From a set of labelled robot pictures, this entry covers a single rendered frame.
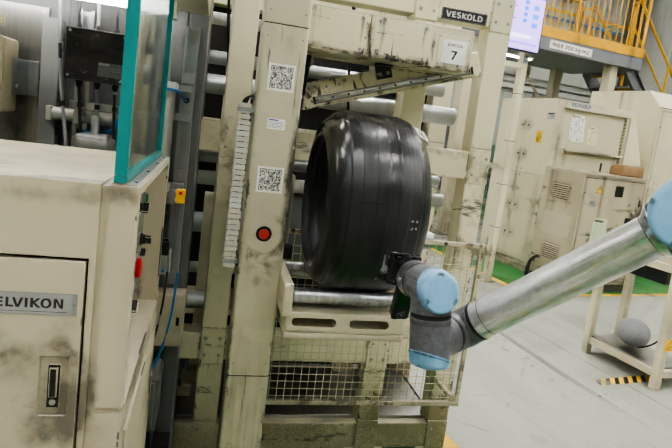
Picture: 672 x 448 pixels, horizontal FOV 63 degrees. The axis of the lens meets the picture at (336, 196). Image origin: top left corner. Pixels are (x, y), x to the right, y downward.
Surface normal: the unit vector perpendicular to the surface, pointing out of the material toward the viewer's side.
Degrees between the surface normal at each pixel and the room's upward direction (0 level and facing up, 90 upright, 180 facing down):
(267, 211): 90
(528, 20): 90
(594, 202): 90
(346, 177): 75
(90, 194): 90
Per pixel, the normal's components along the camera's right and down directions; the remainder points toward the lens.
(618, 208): 0.37, 0.17
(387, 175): 0.25, -0.27
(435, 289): 0.22, -0.06
